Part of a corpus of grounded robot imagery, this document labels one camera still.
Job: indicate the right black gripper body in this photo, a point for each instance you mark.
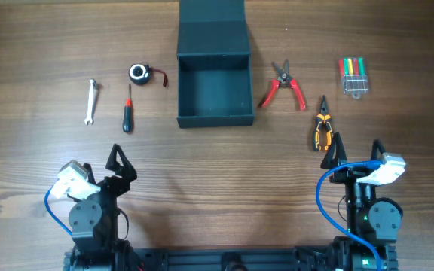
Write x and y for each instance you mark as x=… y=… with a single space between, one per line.
x=353 y=175

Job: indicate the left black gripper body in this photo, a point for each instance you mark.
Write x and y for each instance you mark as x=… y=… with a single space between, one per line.
x=112 y=182

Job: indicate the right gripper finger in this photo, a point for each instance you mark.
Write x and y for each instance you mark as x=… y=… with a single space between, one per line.
x=335 y=155
x=377 y=149

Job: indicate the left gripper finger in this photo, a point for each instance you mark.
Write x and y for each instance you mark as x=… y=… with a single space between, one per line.
x=119 y=164
x=90 y=177

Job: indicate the orange black pliers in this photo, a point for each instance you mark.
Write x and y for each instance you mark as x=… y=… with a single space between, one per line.
x=323 y=124

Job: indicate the clear case coloured screwdrivers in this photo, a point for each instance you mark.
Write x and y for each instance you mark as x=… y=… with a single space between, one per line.
x=354 y=77

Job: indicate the silver wrench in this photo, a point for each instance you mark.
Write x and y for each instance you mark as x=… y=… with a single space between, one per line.
x=90 y=102

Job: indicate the red handled snips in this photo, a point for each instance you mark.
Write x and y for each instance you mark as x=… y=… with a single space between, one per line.
x=283 y=79

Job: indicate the black white round coil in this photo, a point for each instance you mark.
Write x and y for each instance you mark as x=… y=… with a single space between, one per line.
x=140 y=74

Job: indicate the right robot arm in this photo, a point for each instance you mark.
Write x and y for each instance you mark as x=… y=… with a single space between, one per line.
x=372 y=222

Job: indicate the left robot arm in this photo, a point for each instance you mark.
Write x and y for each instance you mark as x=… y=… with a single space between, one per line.
x=94 y=223

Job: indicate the black red screwdriver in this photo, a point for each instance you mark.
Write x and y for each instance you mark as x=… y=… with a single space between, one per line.
x=127 y=125

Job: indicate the dark green open box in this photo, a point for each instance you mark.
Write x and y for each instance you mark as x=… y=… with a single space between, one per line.
x=214 y=65

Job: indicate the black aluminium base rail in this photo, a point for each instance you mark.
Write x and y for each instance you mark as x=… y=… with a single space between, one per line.
x=232 y=259

